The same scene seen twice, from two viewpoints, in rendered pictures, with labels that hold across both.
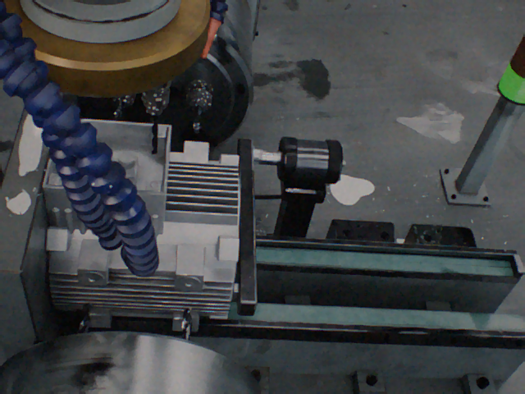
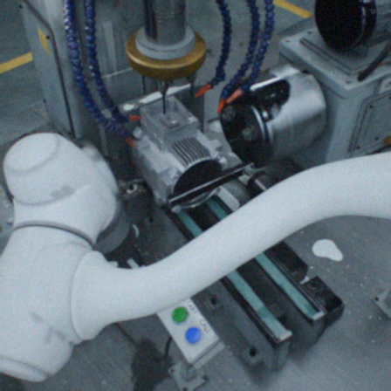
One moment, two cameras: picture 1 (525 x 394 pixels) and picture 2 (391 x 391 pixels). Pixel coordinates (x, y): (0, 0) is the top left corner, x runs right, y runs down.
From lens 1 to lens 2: 0.91 m
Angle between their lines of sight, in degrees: 44
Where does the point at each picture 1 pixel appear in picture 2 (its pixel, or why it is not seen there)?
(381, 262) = (260, 257)
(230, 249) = (172, 172)
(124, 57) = (140, 59)
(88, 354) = (82, 142)
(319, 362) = not seen: hidden behind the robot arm
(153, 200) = (161, 134)
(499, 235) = (376, 336)
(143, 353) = (91, 153)
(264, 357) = not seen: hidden behind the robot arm
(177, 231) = (168, 156)
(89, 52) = (136, 53)
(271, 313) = (195, 230)
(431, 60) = not seen: outside the picture
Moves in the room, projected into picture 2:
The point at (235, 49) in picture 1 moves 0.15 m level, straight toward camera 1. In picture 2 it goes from (268, 119) to (217, 137)
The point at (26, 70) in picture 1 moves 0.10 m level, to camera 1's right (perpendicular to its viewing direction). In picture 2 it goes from (69, 27) to (83, 53)
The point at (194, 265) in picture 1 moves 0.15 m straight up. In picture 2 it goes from (159, 168) to (155, 119)
